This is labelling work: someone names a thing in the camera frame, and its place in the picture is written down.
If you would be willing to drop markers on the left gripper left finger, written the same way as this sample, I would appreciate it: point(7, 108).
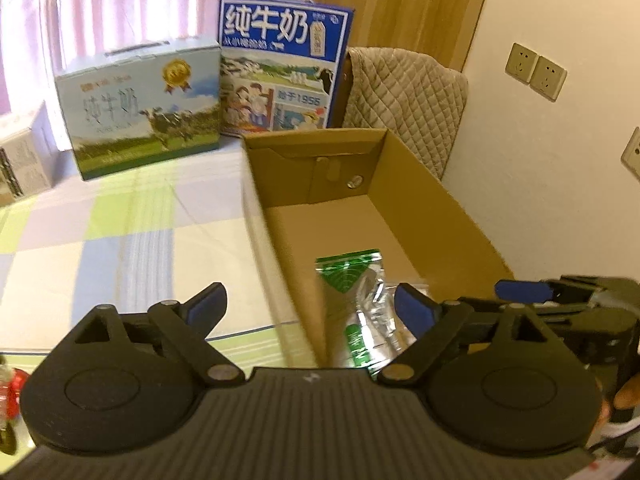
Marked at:
point(117, 382)

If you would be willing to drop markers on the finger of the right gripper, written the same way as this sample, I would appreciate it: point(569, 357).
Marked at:
point(522, 291)

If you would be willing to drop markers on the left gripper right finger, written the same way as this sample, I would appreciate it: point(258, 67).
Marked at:
point(447, 380)

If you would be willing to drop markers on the silver foil pouch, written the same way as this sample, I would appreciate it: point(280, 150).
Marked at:
point(361, 325)

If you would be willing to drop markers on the red santa toy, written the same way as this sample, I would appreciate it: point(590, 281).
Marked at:
point(12, 381)

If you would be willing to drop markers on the right hand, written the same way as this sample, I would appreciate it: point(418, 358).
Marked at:
point(626, 398)

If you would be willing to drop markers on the checkered bed sheet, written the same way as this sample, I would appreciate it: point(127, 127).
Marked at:
point(154, 233)

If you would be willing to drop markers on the quilted beige chair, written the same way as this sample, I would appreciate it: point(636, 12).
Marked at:
point(410, 94)

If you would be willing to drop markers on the brown cardboard box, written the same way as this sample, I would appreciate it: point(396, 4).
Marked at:
point(317, 193)

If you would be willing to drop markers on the white grey small box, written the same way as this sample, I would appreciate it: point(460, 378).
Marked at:
point(28, 154)

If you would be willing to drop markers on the light blue milk carton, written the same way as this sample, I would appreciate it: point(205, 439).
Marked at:
point(139, 105)

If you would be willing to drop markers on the dark blue milk carton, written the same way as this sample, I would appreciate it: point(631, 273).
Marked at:
point(279, 63)

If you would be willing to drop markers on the pink curtain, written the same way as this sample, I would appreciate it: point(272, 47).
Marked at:
point(41, 37)

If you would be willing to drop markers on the beige wall socket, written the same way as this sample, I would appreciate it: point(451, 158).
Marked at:
point(631, 154)
point(548, 78)
point(521, 63)

